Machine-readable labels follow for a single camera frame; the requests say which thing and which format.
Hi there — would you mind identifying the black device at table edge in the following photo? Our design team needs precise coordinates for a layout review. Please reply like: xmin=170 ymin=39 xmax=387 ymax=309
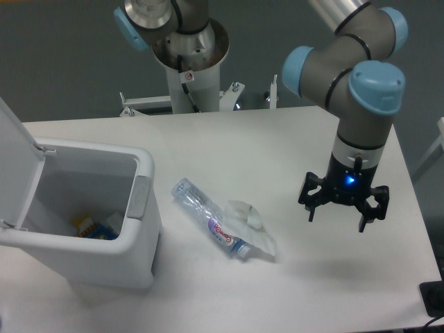
xmin=419 ymin=280 xmax=443 ymax=317

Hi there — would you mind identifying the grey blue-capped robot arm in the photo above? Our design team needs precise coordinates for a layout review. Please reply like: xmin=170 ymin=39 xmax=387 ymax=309
xmin=114 ymin=1 xmax=409 ymax=228

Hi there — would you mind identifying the yellow blue snack package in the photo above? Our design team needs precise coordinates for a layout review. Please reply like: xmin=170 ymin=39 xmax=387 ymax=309
xmin=71 ymin=216 xmax=117 ymax=240

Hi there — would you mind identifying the white metal base frame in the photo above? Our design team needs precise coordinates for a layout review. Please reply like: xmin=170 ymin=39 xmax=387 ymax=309
xmin=119 ymin=81 xmax=246 ymax=117

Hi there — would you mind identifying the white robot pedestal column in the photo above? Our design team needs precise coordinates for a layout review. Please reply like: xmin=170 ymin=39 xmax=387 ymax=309
xmin=153 ymin=18 xmax=230 ymax=96

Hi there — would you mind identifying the crushed clear plastic water bottle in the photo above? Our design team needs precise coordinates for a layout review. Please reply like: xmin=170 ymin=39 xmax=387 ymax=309
xmin=171 ymin=178 xmax=251 ymax=259

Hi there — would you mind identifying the crumpled clear plastic wrapper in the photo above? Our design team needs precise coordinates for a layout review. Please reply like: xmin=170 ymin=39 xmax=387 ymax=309
xmin=222 ymin=200 xmax=277 ymax=256

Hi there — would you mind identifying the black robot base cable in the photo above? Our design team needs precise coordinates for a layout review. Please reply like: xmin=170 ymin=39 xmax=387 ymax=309
xmin=176 ymin=54 xmax=202 ymax=114

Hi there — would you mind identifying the white metal frame right edge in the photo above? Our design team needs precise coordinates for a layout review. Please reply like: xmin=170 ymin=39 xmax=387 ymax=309
xmin=411 ymin=117 xmax=443 ymax=183

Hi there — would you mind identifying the white push-lid trash can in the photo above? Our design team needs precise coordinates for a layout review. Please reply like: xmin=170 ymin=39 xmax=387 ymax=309
xmin=1 ymin=103 xmax=162 ymax=289

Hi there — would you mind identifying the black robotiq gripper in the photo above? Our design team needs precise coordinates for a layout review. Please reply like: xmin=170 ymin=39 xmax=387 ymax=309
xmin=298 ymin=154 xmax=390 ymax=232

